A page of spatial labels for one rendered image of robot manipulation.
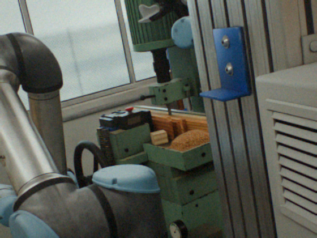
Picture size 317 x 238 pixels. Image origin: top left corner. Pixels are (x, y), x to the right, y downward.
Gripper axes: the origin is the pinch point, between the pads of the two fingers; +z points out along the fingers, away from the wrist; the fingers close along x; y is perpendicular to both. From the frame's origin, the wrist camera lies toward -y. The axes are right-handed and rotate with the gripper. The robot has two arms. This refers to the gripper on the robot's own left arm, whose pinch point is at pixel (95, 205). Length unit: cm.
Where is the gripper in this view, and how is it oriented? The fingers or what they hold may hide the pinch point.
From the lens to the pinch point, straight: 149.8
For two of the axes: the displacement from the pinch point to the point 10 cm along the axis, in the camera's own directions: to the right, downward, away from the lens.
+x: 5.4, 1.2, -8.4
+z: 8.0, 2.5, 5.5
